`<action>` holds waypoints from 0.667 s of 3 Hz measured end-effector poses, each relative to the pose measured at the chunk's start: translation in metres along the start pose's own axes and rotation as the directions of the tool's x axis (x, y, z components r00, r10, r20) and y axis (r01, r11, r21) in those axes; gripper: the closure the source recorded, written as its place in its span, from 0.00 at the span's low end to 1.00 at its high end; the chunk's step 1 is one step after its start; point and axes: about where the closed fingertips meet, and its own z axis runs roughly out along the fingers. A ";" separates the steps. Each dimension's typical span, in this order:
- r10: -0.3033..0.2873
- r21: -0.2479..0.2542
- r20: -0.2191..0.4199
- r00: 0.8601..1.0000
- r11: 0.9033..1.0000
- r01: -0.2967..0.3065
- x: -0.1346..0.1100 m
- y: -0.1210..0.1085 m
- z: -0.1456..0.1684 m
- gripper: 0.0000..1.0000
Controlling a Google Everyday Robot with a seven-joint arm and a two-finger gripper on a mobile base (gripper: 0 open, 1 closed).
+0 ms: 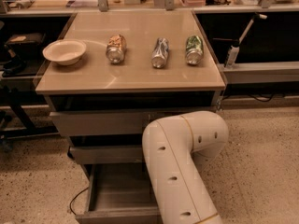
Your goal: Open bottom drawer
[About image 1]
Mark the brown patterned can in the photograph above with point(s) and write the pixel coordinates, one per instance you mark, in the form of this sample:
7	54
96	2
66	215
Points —
116	48

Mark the grey metal shelf rail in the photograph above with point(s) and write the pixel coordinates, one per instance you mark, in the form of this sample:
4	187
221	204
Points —
249	73

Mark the white bottle with wand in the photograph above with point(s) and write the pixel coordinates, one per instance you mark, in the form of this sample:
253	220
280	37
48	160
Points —
235	47

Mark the grey middle drawer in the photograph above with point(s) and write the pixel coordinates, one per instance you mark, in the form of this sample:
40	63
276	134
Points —
114	154

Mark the dark box on shelf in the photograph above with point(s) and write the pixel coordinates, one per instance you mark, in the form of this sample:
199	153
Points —
33	39

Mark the grey drawer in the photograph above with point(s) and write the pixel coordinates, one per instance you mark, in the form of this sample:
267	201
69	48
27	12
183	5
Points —
87	123
114	154
120	193

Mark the green can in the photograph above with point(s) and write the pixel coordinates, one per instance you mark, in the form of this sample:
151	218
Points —
194	52

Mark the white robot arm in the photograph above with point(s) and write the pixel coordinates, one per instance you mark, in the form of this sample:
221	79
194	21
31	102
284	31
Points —
176	149

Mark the grey drawer cabinet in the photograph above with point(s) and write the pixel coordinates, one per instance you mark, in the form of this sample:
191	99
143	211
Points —
96	84

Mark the grey bottom drawer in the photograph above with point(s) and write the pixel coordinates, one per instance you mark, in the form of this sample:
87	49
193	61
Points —
120	193

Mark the silver blue can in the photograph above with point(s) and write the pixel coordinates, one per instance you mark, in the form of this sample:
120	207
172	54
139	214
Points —
160	53

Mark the grey top drawer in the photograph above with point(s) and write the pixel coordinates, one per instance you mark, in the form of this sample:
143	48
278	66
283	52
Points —
87	123

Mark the white bowl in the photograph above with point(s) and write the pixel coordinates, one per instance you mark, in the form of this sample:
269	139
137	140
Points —
65	52

